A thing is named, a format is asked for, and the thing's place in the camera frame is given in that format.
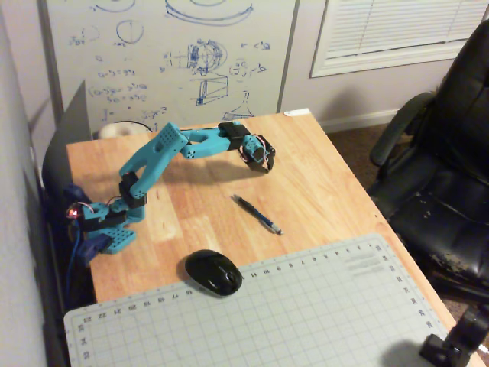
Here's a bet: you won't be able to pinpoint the blue and black pen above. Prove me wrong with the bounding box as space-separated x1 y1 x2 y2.
230 194 285 236

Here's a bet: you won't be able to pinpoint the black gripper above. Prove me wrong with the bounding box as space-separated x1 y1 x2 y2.
244 140 277 175

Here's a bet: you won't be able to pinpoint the black computer mouse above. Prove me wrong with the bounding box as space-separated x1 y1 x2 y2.
184 248 244 297

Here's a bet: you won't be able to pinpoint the blue table clamp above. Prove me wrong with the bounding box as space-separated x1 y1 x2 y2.
62 183 91 210
74 234 112 268

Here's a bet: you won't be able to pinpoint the black camera stand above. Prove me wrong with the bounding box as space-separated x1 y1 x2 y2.
419 305 489 367

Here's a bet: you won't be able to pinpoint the orange white arm servo cable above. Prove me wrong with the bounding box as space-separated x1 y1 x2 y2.
82 196 124 211

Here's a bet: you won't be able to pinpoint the white window blinds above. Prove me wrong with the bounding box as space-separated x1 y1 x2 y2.
309 0 489 80

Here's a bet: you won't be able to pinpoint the blue usb cable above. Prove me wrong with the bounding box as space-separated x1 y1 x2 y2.
65 225 84 309

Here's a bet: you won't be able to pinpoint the grey cutting mat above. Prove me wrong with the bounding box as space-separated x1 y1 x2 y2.
63 232 450 367

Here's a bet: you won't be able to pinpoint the whiteboard with blue drawings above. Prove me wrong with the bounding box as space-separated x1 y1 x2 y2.
37 0 301 133

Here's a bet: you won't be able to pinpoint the black leather office chair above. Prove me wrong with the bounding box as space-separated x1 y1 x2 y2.
365 18 489 307

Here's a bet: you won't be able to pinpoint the white tape roll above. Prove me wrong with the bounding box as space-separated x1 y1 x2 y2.
98 120 154 140

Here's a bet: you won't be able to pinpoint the orange white gripper servo cable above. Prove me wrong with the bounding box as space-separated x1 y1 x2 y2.
238 133 269 161

